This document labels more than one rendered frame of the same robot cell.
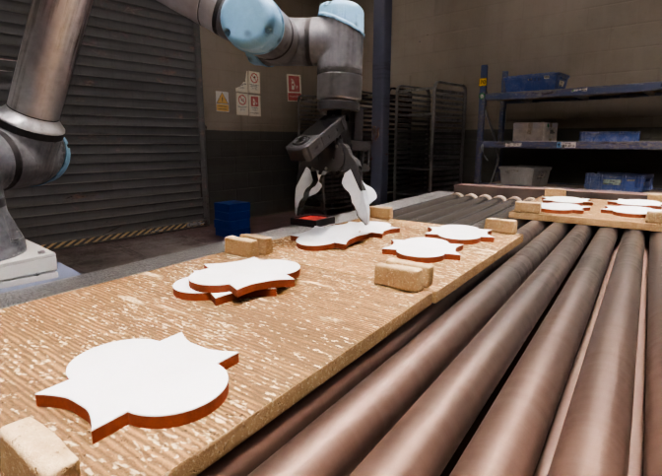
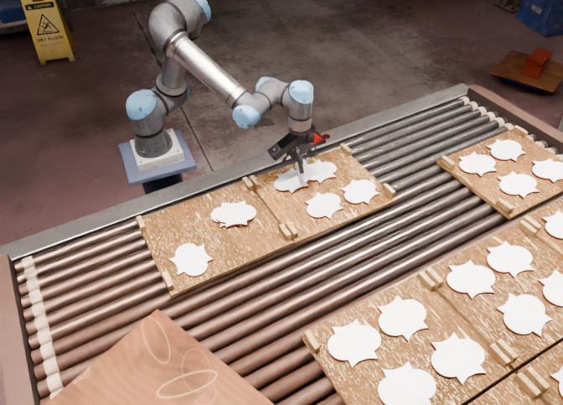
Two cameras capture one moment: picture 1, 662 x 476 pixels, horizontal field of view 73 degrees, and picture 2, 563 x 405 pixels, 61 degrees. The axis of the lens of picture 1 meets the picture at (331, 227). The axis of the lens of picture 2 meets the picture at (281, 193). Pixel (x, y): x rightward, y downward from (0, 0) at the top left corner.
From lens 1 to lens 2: 1.18 m
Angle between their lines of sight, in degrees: 39
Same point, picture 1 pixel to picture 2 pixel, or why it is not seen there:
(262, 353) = (220, 258)
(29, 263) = (173, 157)
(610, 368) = (309, 293)
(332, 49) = (292, 110)
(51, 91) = (178, 78)
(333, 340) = (241, 259)
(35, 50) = (170, 64)
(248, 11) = (241, 118)
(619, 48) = not seen: outside the picture
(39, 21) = not seen: hidden behind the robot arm
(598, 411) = (286, 303)
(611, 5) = not seen: outside the picture
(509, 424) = (261, 299)
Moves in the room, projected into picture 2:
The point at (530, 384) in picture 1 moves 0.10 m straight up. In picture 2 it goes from (281, 290) to (280, 269)
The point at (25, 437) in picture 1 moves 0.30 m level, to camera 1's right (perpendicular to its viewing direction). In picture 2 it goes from (166, 276) to (257, 314)
